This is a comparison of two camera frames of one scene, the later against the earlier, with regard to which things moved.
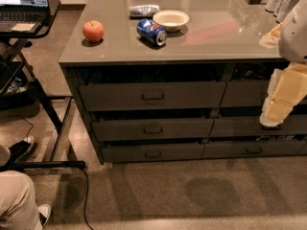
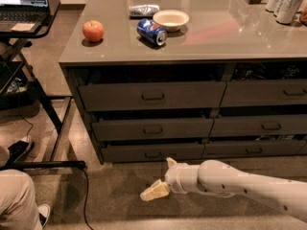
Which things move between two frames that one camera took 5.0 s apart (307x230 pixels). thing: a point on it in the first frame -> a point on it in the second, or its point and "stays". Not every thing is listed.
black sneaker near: x=43 y=213 stays
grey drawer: x=124 y=153 stays
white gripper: x=295 y=37 -> x=175 y=178
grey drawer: x=254 y=149 stays
